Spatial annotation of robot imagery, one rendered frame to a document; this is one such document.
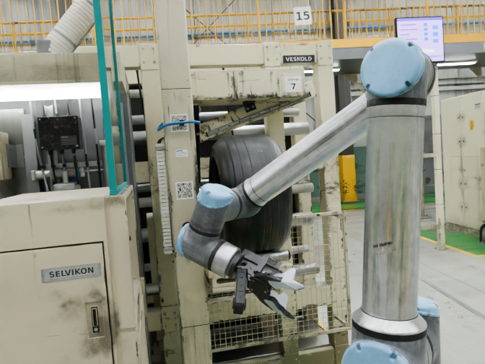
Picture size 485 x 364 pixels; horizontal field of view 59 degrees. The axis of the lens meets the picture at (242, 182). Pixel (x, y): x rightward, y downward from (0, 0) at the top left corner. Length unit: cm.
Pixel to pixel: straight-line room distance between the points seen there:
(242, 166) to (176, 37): 62
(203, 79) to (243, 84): 20
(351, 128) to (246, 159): 77
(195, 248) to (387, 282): 51
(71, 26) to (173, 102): 65
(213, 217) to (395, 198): 47
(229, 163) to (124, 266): 72
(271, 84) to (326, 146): 118
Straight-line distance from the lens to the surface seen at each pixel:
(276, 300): 117
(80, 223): 122
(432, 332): 113
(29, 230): 124
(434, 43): 594
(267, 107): 236
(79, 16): 226
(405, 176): 89
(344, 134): 108
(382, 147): 89
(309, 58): 268
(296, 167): 113
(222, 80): 219
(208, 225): 114
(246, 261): 117
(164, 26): 195
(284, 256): 192
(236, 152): 179
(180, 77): 190
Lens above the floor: 135
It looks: 3 degrees down
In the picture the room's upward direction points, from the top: 4 degrees counter-clockwise
